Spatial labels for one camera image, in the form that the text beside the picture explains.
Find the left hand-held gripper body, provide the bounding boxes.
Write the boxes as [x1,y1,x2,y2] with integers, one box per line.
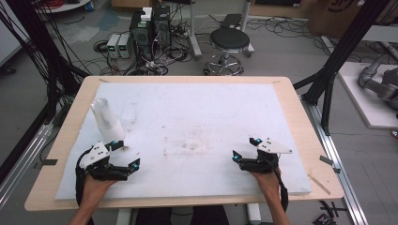
[78,141,131,182]

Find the white floor board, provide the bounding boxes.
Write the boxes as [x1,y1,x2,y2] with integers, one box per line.
[337,61,398,129]

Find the tangle of floor cables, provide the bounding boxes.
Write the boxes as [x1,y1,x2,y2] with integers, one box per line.
[93,18,193,77]

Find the light wooden table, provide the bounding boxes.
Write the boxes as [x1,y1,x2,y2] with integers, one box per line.
[23,75,344,212]

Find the white foam mat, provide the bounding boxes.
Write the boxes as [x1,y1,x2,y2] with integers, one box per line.
[54,82,313,201]

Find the black flat device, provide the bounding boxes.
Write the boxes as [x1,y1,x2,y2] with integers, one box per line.
[220,13,244,30]

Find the grey metal stand leg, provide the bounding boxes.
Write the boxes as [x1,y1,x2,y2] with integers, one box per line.
[187,0,204,60]

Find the black round stool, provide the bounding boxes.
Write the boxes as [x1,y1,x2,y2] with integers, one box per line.
[205,27,252,77]

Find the grey power supply unit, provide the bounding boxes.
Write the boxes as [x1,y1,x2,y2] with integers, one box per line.
[117,33,132,59]
[106,33,121,59]

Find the aluminium floor rail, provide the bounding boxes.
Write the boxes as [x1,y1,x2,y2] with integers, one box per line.
[300,97,370,225]
[0,123,55,209]

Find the white table leg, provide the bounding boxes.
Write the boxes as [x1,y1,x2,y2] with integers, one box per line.
[115,207,133,225]
[246,202,263,225]

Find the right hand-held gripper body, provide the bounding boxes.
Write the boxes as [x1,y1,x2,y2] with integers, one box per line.
[239,137,294,174]

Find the person's right hand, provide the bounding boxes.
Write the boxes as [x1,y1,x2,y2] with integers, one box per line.
[251,168,283,203]

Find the person's dark trouser legs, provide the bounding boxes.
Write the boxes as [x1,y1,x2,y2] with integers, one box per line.
[134,205,230,225]

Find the black parts on floor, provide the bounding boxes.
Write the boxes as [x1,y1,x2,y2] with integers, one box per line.
[312,200,347,225]

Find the person's left hand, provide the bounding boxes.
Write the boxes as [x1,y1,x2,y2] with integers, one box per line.
[80,172,117,205]

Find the brown cardboard box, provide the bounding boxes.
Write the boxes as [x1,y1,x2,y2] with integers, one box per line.
[306,0,398,39]

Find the black metal frame post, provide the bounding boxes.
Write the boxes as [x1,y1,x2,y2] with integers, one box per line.
[6,0,90,126]
[293,0,392,136]

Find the black computer tower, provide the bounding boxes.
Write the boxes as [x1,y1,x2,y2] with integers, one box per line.
[152,4,173,51]
[129,9,154,62]

